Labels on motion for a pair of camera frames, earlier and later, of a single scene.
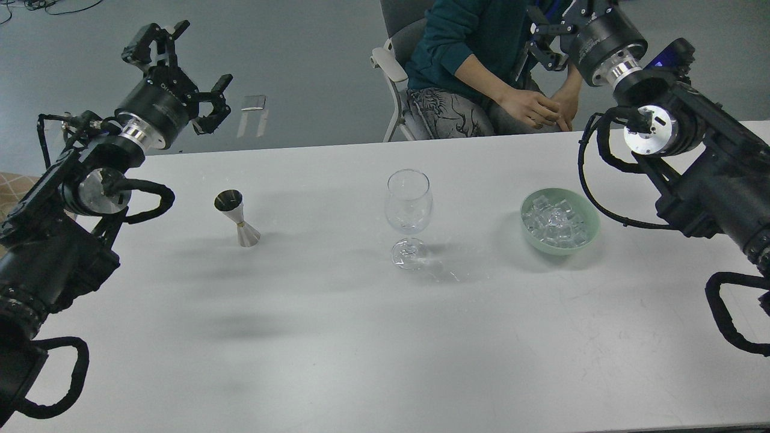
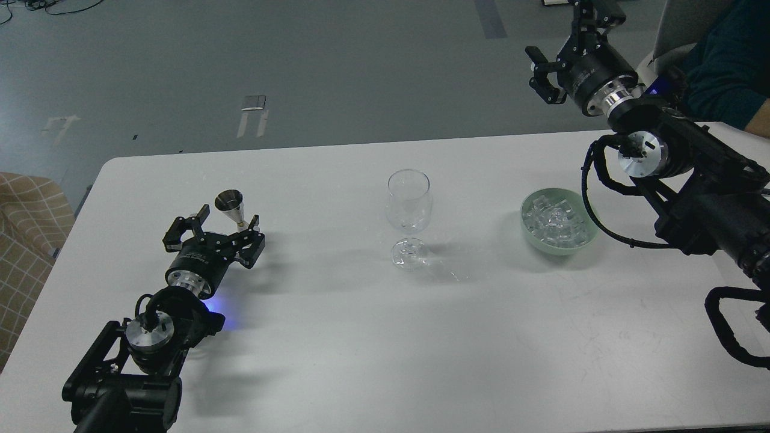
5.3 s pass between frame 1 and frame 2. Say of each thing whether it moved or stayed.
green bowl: stayed
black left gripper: moved
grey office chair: moved
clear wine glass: stayed
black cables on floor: stayed
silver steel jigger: stayed
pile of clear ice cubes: stayed
